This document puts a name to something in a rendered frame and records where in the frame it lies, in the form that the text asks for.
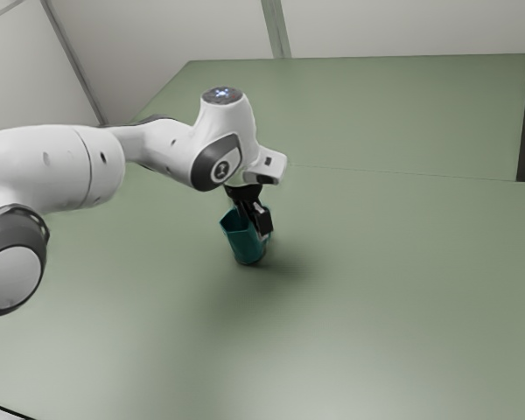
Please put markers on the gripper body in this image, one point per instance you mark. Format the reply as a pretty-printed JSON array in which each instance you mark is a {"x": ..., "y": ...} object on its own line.
[{"x": 243, "y": 193}]

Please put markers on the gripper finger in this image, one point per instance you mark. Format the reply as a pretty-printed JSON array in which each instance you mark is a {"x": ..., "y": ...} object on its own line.
[{"x": 262, "y": 221}]

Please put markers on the teal faceted mug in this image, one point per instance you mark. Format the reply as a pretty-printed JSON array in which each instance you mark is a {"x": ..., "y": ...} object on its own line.
[{"x": 245, "y": 242}]

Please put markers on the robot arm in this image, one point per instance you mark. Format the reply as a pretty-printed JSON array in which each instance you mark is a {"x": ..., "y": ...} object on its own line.
[{"x": 114, "y": 153}]

